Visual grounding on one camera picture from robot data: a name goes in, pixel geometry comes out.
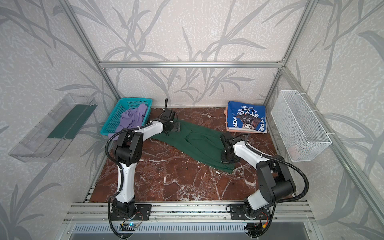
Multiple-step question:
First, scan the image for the dark green t shirt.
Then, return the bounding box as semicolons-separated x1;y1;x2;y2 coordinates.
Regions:
152;121;235;173

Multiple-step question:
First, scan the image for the teal plastic laundry basket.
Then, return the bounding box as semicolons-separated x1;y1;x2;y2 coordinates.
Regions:
101;98;153;136

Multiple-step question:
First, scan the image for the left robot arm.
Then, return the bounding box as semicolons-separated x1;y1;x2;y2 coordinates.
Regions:
106;109;180;219

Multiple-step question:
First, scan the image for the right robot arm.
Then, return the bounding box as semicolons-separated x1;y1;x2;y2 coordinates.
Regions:
220;132;296;221

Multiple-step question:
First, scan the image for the lilac purple t shirt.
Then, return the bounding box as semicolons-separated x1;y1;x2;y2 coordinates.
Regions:
108;104;148;138

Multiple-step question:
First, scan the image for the folded blue printed t shirt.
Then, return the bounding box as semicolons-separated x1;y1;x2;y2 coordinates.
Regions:
225;101;267;132

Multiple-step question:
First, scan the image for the green circuit board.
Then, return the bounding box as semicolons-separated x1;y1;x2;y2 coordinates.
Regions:
119;222;142;233

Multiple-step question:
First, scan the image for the white wire mesh basket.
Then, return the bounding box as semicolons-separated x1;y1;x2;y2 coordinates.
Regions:
271;90;332;162

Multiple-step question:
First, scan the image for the clear acrylic wall shelf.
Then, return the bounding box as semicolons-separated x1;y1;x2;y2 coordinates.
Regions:
9;94;98;163

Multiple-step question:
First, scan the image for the aluminium frame rail base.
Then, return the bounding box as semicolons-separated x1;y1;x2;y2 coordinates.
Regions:
63;201;316;224

